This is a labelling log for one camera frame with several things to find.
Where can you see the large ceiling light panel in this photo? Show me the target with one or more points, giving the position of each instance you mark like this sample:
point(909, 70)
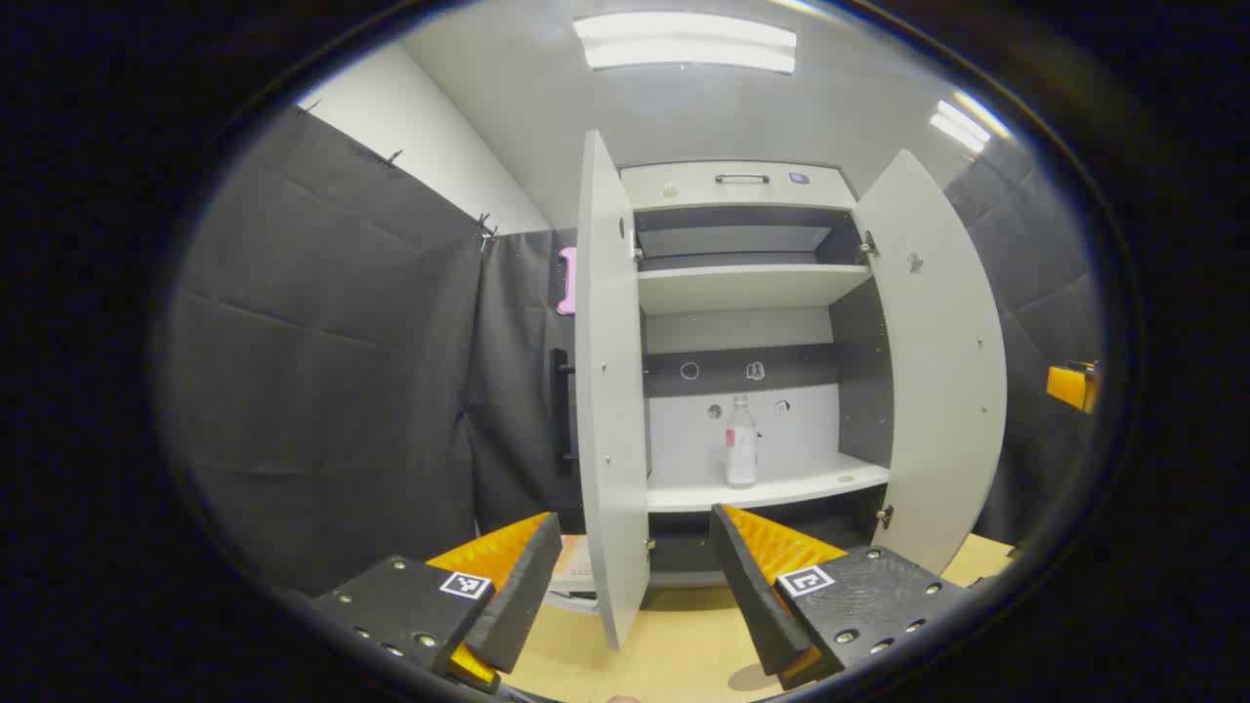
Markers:
point(684, 44)

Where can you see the grey cabinet door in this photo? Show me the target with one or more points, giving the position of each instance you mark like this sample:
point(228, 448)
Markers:
point(610, 391)
point(937, 371)

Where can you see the white book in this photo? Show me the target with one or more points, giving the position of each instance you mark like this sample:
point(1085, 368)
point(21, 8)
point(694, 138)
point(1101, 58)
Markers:
point(574, 598)

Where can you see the grey cabinet drawer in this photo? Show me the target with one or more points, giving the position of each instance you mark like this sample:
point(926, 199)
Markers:
point(762, 195)

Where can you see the beige cover book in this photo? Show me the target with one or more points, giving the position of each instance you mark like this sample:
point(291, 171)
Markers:
point(574, 561)

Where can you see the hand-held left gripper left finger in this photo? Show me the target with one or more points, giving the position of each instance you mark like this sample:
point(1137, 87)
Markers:
point(522, 596)

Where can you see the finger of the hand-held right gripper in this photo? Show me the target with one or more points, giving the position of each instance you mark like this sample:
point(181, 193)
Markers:
point(1072, 386)

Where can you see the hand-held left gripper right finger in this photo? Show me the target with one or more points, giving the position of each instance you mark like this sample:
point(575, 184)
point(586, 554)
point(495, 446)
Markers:
point(747, 586)

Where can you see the clear plastic bottle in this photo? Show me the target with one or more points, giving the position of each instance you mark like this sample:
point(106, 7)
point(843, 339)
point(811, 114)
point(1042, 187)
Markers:
point(740, 444)

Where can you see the small ceiling light panel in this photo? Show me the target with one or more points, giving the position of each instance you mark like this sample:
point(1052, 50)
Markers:
point(962, 122)

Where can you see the grey cabinet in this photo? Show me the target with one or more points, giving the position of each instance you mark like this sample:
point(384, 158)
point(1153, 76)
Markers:
point(742, 288)

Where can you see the black backdrop cloth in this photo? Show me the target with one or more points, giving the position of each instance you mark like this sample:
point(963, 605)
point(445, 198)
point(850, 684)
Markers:
point(322, 371)

